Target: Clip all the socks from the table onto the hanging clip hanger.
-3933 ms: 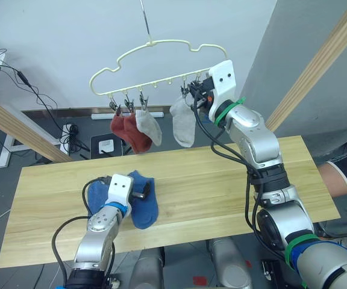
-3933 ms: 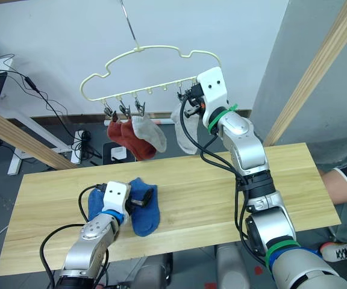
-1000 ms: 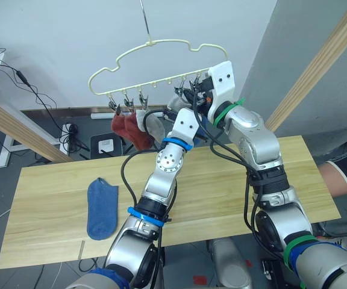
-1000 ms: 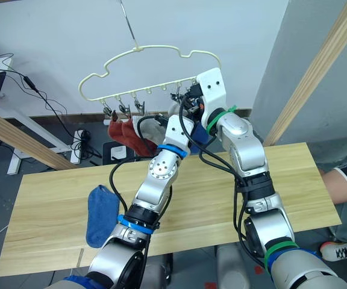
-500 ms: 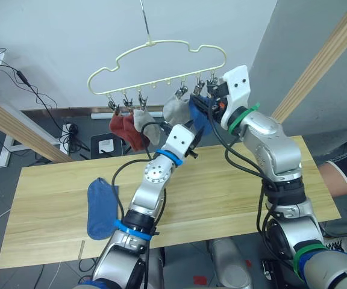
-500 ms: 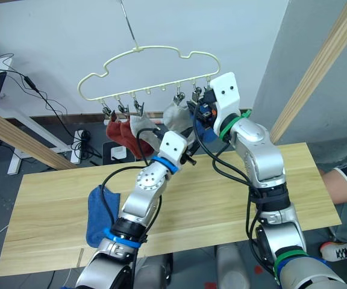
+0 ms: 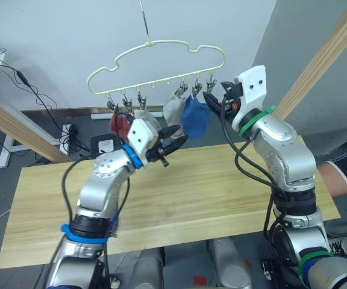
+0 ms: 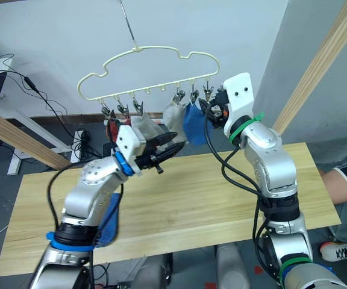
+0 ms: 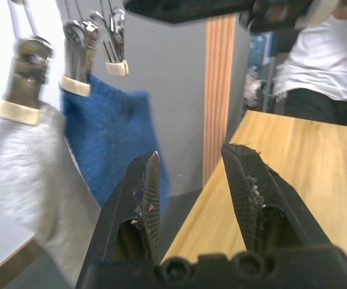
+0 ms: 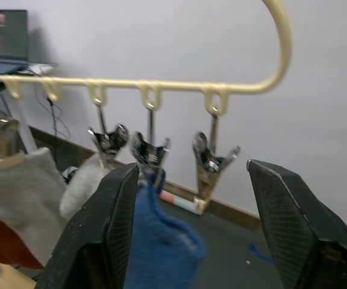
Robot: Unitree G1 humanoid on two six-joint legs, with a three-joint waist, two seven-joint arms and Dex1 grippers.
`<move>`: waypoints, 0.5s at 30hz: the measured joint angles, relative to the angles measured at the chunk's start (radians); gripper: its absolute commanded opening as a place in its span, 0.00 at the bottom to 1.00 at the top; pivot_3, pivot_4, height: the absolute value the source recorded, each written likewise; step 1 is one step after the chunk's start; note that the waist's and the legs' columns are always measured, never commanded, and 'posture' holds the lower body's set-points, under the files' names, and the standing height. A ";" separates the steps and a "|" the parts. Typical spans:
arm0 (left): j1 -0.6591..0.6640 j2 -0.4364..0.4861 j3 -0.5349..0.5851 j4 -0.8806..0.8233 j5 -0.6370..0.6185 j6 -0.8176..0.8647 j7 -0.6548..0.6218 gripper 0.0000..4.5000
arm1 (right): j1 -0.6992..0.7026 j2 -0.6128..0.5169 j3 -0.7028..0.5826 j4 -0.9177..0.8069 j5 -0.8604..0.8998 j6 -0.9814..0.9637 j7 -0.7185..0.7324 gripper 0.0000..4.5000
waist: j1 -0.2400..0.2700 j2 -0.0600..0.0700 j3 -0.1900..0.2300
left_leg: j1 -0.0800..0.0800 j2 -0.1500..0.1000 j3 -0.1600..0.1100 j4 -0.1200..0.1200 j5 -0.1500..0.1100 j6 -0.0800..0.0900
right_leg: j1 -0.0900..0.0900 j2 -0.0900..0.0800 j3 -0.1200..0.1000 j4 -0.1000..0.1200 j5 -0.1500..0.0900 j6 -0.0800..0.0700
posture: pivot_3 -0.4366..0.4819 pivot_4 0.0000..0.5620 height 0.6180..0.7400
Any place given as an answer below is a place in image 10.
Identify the orange sock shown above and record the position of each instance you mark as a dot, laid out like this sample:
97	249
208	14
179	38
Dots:
3	244

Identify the pink and blue roll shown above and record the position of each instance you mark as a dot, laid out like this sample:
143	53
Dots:
181	203

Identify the laptop computer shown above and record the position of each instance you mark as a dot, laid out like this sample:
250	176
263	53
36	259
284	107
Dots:
3	40

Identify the metal clip cream tips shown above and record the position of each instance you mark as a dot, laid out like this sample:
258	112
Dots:
209	168
149	152
108	141
6	141

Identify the grey sock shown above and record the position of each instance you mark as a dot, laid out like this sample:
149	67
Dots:
23	195

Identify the blue thread scrap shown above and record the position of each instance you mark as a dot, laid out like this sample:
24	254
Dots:
259	254

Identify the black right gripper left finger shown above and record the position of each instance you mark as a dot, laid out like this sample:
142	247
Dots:
95	228

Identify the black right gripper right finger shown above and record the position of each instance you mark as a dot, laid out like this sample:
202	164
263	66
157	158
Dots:
300	228

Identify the cream clip hanger frame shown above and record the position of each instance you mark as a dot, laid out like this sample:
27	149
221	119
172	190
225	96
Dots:
167	85

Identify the blue sock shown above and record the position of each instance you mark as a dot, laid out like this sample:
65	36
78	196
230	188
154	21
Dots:
161	238

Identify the white fuzzy sock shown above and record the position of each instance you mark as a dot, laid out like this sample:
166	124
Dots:
81	186

